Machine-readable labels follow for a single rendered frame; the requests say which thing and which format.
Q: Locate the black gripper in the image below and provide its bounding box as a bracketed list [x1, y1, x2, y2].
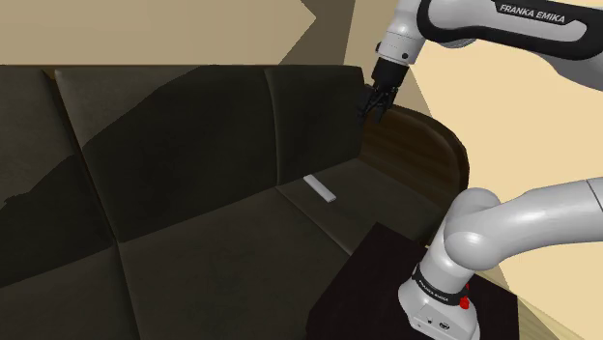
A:
[355, 58, 410, 125]

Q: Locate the white remote control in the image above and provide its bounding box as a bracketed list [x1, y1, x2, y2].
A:
[302, 174, 338, 205]

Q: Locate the dark leather sofa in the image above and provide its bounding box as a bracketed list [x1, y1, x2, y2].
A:
[0, 64, 471, 340]

